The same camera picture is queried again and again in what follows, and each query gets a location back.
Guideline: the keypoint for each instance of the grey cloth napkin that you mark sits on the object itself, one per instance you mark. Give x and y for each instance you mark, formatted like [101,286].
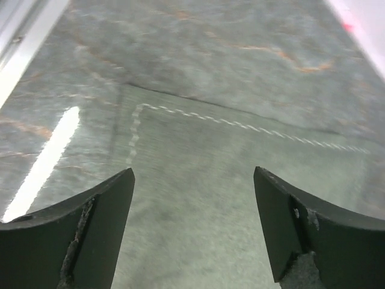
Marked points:
[193,222]

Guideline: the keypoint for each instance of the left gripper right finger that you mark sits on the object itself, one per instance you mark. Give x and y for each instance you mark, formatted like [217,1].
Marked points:
[347,247]

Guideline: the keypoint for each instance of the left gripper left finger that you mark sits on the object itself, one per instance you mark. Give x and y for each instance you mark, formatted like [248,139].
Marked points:
[72,244]

